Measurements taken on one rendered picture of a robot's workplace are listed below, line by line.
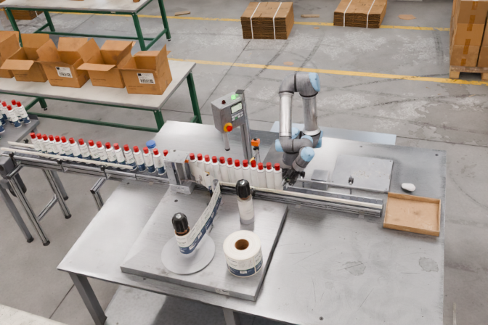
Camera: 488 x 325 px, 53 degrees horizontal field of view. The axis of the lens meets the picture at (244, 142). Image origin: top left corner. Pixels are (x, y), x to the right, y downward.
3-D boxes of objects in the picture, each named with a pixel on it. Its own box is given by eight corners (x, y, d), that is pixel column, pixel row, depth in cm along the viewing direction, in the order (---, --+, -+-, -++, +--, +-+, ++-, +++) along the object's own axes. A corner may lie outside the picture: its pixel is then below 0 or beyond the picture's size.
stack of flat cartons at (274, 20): (242, 38, 685) (239, 17, 665) (251, 22, 725) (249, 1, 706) (287, 40, 667) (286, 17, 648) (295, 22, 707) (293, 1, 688)
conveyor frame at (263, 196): (136, 179, 340) (134, 174, 337) (143, 169, 348) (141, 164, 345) (380, 217, 288) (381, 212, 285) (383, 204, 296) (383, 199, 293)
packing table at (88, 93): (-2, 146, 542) (-34, 85, 494) (44, 106, 599) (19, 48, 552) (175, 175, 469) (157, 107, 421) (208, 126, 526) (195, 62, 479)
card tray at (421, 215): (383, 227, 282) (383, 223, 279) (387, 196, 301) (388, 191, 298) (438, 236, 272) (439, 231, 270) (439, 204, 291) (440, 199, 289)
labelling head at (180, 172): (171, 191, 319) (163, 160, 303) (179, 178, 328) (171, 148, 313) (190, 194, 315) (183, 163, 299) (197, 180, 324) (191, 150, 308)
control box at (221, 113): (214, 128, 300) (210, 101, 288) (237, 116, 307) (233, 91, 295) (224, 135, 293) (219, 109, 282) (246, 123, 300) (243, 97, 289)
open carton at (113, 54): (80, 93, 456) (67, 57, 434) (110, 64, 495) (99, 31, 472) (122, 96, 442) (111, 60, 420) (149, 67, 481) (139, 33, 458)
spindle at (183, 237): (177, 255, 274) (167, 220, 257) (184, 244, 281) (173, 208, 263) (192, 259, 271) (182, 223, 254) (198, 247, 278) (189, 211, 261)
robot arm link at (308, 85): (301, 141, 332) (295, 69, 301) (324, 141, 328) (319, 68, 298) (300, 151, 322) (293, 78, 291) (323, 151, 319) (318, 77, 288)
